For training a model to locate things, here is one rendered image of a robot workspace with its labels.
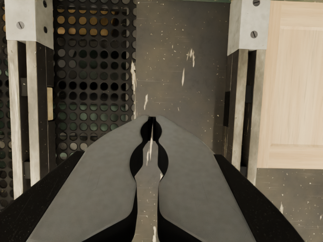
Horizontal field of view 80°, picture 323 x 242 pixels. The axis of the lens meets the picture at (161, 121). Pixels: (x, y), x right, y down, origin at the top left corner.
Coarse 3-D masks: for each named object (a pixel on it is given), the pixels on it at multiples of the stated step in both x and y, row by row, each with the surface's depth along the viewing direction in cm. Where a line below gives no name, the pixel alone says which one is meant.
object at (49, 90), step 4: (48, 88) 46; (48, 92) 46; (48, 96) 46; (48, 100) 46; (52, 100) 48; (48, 104) 46; (52, 104) 48; (48, 108) 46; (52, 108) 48; (48, 112) 46; (52, 112) 48; (48, 116) 46; (52, 116) 48; (48, 120) 47
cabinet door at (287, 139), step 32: (288, 32) 47; (320, 32) 47; (288, 64) 48; (320, 64) 48; (288, 96) 48; (320, 96) 49; (288, 128) 49; (320, 128) 49; (288, 160) 50; (320, 160) 50
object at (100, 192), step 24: (144, 120) 11; (96, 144) 9; (120, 144) 9; (144, 144) 11; (96, 168) 8; (120, 168) 8; (72, 192) 7; (96, 192) 7; (120, 192) 7; (48, 216) 6; (72, 216) 6; (96, 216) 6; (120, 216) 6; (48, 240) 5; (72, 240) 5; (96, 240) 6; (120, 240) 6
